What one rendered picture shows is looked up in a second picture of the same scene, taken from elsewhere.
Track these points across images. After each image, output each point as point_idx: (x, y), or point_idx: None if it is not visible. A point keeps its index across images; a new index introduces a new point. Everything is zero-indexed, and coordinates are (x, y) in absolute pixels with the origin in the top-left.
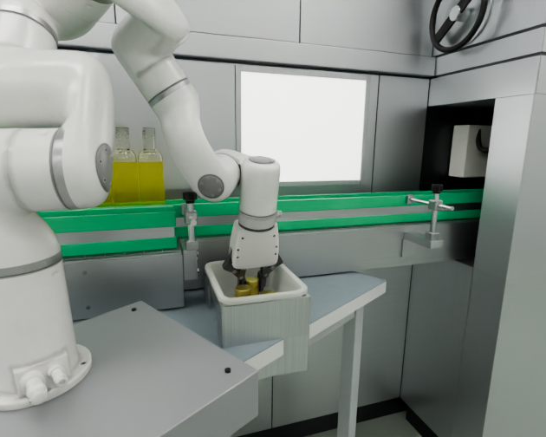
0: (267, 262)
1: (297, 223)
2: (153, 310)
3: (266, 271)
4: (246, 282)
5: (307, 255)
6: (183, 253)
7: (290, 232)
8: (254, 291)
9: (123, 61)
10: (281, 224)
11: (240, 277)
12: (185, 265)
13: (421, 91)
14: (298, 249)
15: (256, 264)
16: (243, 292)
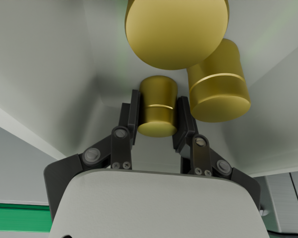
0: (118, 193)
1: None
2: None
3: (118, 145)
4: (177, 125)
5: (1, 148)
6: None
7: (22, 203)
8: (160, 95)
9: None
10: (39, 225)
11: (204, 142)
12: (293, 191)
13: None
14: (16, 165)
15: (170, 193)
16: (242, 91)
